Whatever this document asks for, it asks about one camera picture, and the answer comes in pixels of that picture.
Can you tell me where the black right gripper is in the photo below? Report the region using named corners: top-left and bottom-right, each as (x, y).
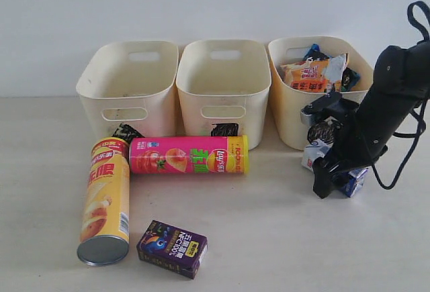
top-left (312, 117), bottom-right (386, 199)

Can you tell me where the white blue milk carton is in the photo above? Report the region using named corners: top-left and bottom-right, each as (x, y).
top-left (301, 139), bottom-right (369, 198)

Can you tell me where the orange noodle bag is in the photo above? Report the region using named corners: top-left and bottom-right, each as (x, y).
top-left (280, 53), bottom-right (349, 93)

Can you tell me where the blue noodle bag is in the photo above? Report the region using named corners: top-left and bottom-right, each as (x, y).
top-left (303, 44), bottom-right (361, 92)

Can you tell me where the purple juice carton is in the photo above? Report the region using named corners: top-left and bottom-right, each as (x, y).
top-left (136, 220), bottom-right (208, 279)

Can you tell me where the yellow chips can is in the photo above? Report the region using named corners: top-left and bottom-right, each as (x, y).
top-left (77, 137), bottom-right (130, 266)

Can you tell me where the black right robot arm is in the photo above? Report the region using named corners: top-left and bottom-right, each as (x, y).
top-left (313, 42), bottom-right (429, 199)

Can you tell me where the right cream plastic bin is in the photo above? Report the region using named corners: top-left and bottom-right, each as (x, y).
top-left (267, 36), bottom-right (373, 150)

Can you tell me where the cream plastic bin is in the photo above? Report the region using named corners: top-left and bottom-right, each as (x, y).
top-left (176, 40), bottom-right (271, 149)
top-left (76, 41), bottom-right (179, 139)
top-left (267, 36), bottom-right (373, 150)

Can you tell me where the pink chips can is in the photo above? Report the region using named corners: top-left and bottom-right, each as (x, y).
top-left (128, 136), bottom-right (249, 174)

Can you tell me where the middle cream plastic bin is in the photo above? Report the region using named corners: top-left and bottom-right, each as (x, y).
top-left (176, 40), bottom-right (271, 149)

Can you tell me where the left cream plastic bin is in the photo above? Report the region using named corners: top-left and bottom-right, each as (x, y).
top-left (76, 41), bottom-right (179, 139)

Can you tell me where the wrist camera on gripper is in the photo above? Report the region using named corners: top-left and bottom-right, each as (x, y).
top-left (300, 92), bottom-right (359, 127)

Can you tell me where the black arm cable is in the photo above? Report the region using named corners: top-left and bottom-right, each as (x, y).
top-left (368, 0), bottom-right (430, 191)

